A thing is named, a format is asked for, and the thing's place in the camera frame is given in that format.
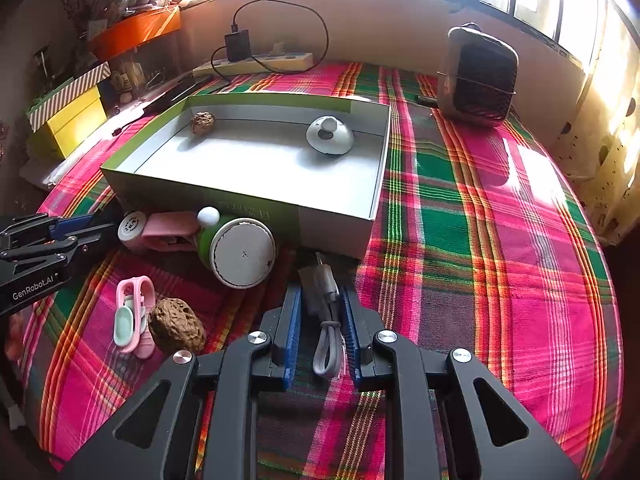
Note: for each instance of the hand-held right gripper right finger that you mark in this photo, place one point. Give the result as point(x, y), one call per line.
point(351, 335)

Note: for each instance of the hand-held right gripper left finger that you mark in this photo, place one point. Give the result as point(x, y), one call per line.
point(291, 332)

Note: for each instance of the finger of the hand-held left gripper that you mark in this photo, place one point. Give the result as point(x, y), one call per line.
point(97, 240)
point(75, 225)

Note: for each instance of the pink and mint case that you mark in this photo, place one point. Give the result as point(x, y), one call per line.
point(131, 317)

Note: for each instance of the green jar with white lid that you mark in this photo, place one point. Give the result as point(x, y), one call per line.
point(242, 255)

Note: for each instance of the brown walnut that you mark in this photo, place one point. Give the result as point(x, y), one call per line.
point(202, 123)
point(177, 325)

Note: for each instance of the white tray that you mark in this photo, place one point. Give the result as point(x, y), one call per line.
point(250, 165)

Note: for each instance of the person's left hand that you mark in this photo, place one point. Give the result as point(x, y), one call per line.
point(14, 340)

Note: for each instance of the yellow box with striped lid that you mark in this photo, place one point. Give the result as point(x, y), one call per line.
point(70, 115)

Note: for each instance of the small white ball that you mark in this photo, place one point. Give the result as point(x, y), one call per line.
point(207, 216)

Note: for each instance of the plaid cloth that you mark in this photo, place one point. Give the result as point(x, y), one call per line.
point(490, 260)

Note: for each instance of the black flat tablet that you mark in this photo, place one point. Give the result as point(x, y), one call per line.
point(172, 92)

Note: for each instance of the grey dome with knob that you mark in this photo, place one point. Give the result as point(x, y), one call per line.
point(330, 137)

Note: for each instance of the orange box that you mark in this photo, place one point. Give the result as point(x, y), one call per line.
point(137, 35)

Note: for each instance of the black charger brick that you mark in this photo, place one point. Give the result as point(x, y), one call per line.
point(237, 46)

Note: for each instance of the small black bar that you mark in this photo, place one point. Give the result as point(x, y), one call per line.
point(427, 100)

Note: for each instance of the cream power strip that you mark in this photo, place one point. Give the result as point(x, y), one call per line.
point(280, 63)

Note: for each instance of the small beige object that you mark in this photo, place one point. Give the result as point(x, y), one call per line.
point(278, 49)

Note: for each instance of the small grey fan heater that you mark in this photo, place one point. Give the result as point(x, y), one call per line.
point(477, 77)

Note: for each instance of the spotted cream curtain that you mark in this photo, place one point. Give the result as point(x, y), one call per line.
point(610, 125)

